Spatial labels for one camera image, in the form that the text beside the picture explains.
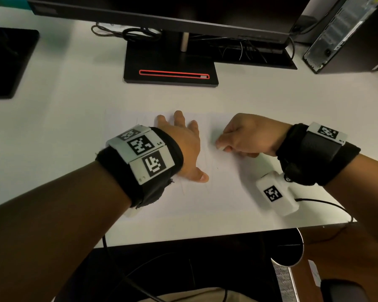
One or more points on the black computer monitor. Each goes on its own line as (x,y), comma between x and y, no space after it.
(176,12)

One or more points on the black monitor stand red slot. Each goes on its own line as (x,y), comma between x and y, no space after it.
(170,64)

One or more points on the black rounded object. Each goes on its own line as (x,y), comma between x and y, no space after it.
(345,290)

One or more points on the person's right thumb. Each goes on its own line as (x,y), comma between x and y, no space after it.
(239,152)

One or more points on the black desktop computer tower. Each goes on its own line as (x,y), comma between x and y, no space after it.
(349,34)

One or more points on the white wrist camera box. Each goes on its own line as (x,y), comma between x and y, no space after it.
(275,194)

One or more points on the person's left hand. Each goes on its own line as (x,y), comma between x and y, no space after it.
(189,147)

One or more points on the person's right forearm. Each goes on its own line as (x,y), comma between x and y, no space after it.
(362,191)

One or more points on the plain black monitor stand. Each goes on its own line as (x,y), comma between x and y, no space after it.
(6,59)

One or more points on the person's left middle finger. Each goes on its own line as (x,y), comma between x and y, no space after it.
(179,117)

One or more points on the person's left forearm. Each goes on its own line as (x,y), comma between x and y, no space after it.
(50,229)

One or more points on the person's right hand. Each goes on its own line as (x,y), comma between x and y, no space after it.
(255,135)

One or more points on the person's left thumb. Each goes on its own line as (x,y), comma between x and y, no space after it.
(199,176)

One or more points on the black wristband with single marker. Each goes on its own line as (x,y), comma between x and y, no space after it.
(315,157)

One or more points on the black wristband with marker tiles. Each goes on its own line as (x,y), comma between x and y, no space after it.
(141,160)

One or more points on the white paper sheet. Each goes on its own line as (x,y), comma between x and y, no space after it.
(233,188)

